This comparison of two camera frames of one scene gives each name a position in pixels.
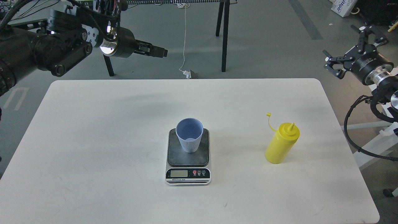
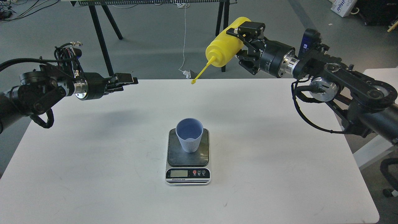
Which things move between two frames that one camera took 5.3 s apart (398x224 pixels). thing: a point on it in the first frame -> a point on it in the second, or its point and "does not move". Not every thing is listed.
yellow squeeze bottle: [286, 135] -> [224, 47]
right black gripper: [368, 66] -> [278, 58]
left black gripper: [124, 44] -> [89, 86]
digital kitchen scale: [187, 168] does not move
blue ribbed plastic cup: [190, 130] does not move
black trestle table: [224, 7] does not move
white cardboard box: [343, 7] does not move
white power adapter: [187, 73] does not move
